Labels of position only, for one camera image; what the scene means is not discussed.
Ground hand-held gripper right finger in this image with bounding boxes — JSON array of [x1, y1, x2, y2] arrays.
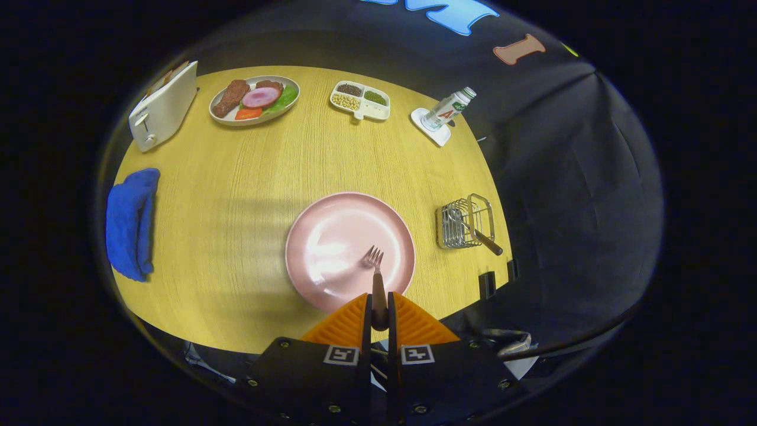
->
[[387, 292, 527, 426]]

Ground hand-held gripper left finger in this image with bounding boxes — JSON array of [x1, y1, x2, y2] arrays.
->
[[240, 293, 373, 426]]

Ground wooden-handled metal fork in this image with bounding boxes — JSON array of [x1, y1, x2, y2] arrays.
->
[[363, 246, 390, 331]]

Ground wooden-handled metal spoon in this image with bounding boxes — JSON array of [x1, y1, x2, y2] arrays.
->
[[448, 208, 504, 256]]

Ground pink round plate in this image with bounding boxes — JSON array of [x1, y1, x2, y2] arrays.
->
[[285, 192, 416, 314]]

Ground white square coaster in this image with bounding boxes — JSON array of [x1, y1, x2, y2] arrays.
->
[[410, 108, 451, 147]]

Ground white divided bean tray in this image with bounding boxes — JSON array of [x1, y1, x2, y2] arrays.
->
[[329, 80, 391, 121]]

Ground white drink bottle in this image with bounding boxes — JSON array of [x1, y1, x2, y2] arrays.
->
[[421, 87, 477, 131]]

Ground green lettuce leaf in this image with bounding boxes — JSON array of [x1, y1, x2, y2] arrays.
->
[[263, 84, 299, 114]]

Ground pink ham slice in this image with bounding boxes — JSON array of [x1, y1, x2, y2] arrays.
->
[[241, 87, 281, 109]]

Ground grey oval food plate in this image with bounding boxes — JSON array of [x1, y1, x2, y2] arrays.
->
[[209, 75, 300, 127]]

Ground blue cloth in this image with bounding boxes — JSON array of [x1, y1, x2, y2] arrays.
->
[[106, 168, 161, 282]]

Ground long brown meat slice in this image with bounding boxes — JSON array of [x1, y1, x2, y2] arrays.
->
[[213, 79, 251, 118]]

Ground white toaster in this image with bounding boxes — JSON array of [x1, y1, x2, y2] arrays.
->
[[128, 60, 199, 153]]

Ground bread slices in toaster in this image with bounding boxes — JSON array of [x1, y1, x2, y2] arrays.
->
[[145, 61, 190, 95]]

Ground metal wire basket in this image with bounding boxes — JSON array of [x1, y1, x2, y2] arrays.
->
[[436, 193, 496, 250]]

